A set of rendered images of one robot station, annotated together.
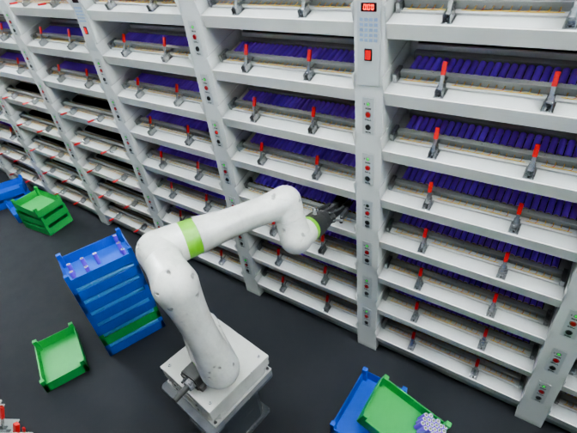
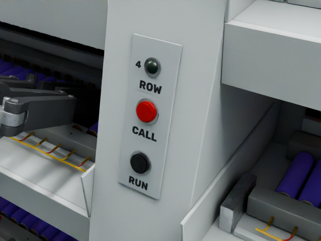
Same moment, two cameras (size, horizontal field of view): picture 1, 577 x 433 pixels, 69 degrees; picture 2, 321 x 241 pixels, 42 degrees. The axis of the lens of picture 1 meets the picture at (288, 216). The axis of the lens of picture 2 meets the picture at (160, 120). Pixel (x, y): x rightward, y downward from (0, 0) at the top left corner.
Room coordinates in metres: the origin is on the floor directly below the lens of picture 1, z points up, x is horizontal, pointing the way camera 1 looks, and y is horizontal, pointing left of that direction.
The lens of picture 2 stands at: (0.93, -0.25, 0.91)
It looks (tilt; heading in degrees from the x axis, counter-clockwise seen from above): 21 degrees down; 350
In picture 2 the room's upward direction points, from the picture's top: 8 degrees clockwise
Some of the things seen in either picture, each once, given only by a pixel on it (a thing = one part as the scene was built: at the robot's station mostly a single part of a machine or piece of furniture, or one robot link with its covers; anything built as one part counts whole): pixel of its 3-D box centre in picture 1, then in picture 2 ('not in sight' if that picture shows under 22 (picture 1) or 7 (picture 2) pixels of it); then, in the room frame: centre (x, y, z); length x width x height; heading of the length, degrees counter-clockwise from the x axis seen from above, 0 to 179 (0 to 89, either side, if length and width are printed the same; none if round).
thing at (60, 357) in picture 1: (60, 355); not in sight; (1.38, 1.23, 0.04); 0.30 x 0.20 x 0.08; 29
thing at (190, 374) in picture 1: (198, 370); not in sight; (0.93, 0.40, 0.41); 0.26 x 0.15 x 0.06; 139
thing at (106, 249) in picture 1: (96, 257); not in sight; (1.53, 0.91, 0.52); 0.30 x 0.20 x 0.08; 120
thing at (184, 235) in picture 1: (167, 246); not in sight; (0.97, 0.36, 0.97); 0.18 x 0.13 x 0.12; 116
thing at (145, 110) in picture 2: not in sight; (148, 111); (1.22, -0.29, 0.80); 0.02 x 0.01 x 0.02; 51
